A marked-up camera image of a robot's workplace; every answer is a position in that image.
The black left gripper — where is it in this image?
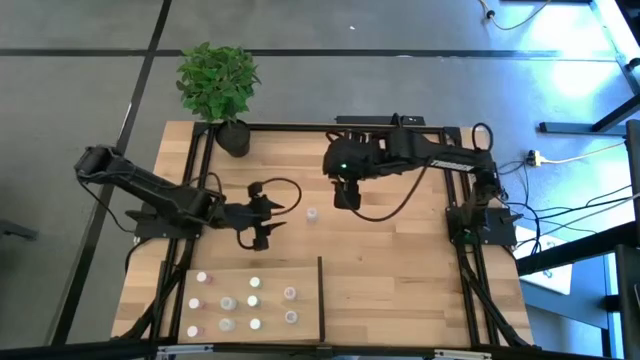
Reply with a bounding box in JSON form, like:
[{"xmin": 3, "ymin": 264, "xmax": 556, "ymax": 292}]
[{"xmin": 214, "ymin": 195, "xmax": 288, "ymax": 237}]

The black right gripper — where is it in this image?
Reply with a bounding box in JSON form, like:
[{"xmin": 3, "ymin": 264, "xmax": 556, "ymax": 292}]
[{"xmin": 322, "ymin": 128, "xmax": 402, "ymax": 182}]

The light wooden shelf board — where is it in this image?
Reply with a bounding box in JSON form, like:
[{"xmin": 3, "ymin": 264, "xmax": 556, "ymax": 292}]
[{"xmin": 177, "ymin": 266, "xmax": 320, "ymax": 346}]

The black flat bar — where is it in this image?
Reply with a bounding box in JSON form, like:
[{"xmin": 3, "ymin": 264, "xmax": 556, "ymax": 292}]
[{"xmin": 334, "ymin": 113, "xmax": 427, "ymax": 127}]

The black plant pot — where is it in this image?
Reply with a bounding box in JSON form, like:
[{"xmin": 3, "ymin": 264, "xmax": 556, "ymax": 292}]
[{"xmin": 214, "ymin": 118, "xmax": 252, "ymax": 159}]

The black divider bar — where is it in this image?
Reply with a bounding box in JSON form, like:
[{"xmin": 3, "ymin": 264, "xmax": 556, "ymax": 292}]
[{"xmin": 316, "ymin": 256, "xmax": 326, "ymax": 344}]

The green artificial plant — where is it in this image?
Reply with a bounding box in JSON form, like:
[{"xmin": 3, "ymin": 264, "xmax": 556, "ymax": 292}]
[{"xmin": 174, "ymin": 41, "xmax": 263, "ymax": 124}]

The yellow plug connector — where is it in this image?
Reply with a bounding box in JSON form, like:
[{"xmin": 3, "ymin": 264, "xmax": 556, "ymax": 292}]
[{"xmin": 524, "ymin": 149, "xmax": 550, "ymax": 168}]

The black desk leg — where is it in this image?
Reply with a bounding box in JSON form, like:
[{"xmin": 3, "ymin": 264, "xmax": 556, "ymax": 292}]
[{"xmin": 538, "ymin": 93, "xmax": 640, "ymax": 137}]

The white paper box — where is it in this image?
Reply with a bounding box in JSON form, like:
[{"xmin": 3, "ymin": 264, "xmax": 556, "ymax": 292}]
[{"xmin": 513, "ymin": 227, "xmax": 574, "ymax": 296}]

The black diagonal beam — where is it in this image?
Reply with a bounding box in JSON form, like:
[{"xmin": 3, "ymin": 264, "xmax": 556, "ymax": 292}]
[{"xmin": 516, "ymin": 221, "xmax": 640, "ymax": 277}]

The black floor object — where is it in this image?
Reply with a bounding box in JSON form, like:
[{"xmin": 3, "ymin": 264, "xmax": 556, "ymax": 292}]
[{"xmin": 0, "ymin": 218, "xmax": 40, "ymax": 241}]

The black left wrist camera cable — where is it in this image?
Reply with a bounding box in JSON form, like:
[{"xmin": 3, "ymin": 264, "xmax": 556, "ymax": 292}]
[{"xmin": 197, "ymin": 171, "xmax": 304, "ymax": 251}]

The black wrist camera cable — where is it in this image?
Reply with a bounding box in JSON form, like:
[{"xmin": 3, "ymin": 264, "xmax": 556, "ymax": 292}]
[
  {"xmin": 349, "ymin": 159, "xmax": 432, "ymax": 223},
  {"xmin": 197, "ymin": 171, "xmax": 304, "ymax": 251}
]

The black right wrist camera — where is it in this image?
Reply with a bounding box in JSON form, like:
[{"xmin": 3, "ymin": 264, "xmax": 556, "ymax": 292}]
[{"xmin": 333, "ymin": 178, "xmax": 363, "ymax": 212}]

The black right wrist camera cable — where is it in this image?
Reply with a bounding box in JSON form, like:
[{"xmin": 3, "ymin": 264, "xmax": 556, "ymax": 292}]
[{"xmin": 349, "ymin": 159, "xmax": 432, "ymax": 223}]

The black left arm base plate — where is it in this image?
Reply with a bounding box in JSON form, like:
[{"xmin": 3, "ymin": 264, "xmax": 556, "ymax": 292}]
[{"xmin": 124, "ymin": 199, "xmax": 206, "ymax": 241}]

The silver frame bracket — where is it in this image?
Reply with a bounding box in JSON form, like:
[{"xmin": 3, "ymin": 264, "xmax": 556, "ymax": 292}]
[
  {"xmin": 433, "ymin": 348, "xmax": 495, "ymax": 360},
  {"xmin": 156, "ymin": 343, "xmax": 215, "ymax": 357}
]

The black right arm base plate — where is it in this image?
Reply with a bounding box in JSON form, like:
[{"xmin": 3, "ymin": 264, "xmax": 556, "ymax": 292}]
[{"xmin": 446, "ymin": 204, "xmax": 519, "ymax": 247}]

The beige floor cable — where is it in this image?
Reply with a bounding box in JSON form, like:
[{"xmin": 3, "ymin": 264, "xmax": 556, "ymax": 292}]
[{"xmin": 477, "ymin": 0, "xmax": 554, "ymax": 32}]

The white floor cable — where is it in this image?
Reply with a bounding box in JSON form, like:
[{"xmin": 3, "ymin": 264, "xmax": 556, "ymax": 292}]
[{"xmin": 547, "ymin": 141, "xmax": 627, "ymax": 165}]

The long black floor cable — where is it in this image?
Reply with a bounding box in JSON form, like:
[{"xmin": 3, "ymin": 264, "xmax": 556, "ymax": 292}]
[{"xmin": 519, "ymin": 194, "xmax": 640, "ymax": 221}]

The short black floor cable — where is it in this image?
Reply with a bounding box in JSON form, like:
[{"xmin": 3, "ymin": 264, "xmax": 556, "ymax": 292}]
[{"xmin": 584, "ymin": 183, "xmax": 634, "ymax": 208}]

